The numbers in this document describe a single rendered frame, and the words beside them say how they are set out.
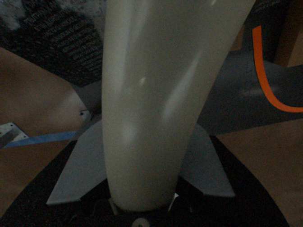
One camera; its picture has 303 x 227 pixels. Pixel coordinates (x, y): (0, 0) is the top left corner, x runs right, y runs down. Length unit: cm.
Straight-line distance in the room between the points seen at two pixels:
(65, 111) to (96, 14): 116
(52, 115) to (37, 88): 26
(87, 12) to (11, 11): 9
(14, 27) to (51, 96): 105
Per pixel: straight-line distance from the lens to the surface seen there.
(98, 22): 28
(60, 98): 131
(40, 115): 152
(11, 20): 30
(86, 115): 128
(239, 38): 94
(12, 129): 181
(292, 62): 118
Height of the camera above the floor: 95
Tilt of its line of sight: 56 degrees down
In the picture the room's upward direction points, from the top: 179 degrees counter-clockwise
